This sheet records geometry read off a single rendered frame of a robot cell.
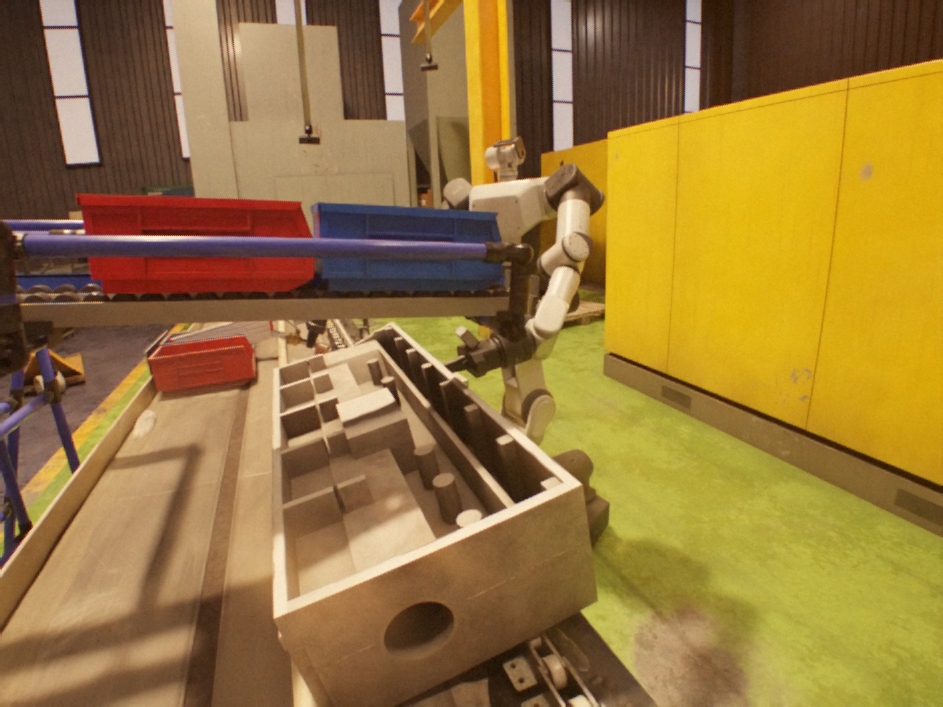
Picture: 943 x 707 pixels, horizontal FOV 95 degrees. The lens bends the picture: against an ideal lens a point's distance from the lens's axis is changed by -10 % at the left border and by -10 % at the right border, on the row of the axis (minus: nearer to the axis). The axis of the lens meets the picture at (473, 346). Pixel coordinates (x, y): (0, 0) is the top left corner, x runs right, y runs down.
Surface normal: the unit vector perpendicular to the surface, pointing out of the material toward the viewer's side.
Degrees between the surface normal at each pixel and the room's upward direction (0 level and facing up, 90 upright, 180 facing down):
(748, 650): 0
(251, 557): 0
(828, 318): 90
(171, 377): 92
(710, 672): 0
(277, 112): 90
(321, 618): 90
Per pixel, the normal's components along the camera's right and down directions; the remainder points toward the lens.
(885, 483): -0.93, 0.14
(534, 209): 0.09, 0.22
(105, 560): -0.04, -0.96
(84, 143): 0.37, 0.24
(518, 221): -0.62, 0.32
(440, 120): 0.36, 0.58
